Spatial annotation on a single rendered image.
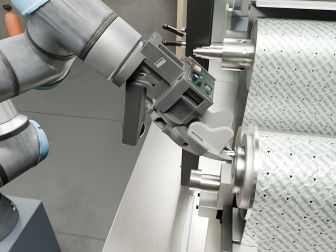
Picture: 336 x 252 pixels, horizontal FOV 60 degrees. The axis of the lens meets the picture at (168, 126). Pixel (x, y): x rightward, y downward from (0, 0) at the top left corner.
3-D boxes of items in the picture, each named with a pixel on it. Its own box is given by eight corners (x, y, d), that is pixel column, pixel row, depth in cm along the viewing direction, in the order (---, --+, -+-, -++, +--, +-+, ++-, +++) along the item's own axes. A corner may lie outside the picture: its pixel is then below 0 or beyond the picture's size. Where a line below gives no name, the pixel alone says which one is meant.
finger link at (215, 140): (255, 156, 40) (207, 113, 38) (223, 176, 43) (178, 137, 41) (255, 143, 43) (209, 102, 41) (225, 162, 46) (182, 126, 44)
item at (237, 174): (229, 189, 49) (233, 144, 49) (241, 190, 49) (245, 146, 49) (232, 197, 41) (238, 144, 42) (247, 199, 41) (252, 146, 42)
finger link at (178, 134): (206, 157, 40) (158, 117, 38) (199, 163, 41) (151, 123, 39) (210, 137, 44) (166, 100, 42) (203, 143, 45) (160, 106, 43)
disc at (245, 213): (238, 172, 55) (251, 105, 47) (241, 172, 55) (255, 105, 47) (240, 240, 43) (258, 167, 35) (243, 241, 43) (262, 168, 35)
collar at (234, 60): (221, 61, 65) (224, 33, 61) (248, 63, 64) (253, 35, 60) (220, 74, 60) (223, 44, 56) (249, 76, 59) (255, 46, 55)
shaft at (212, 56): (193, 55, 64) (194, 41, 62) (221, 57, 63) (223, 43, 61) (192, 61, 61) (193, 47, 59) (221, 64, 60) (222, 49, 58)
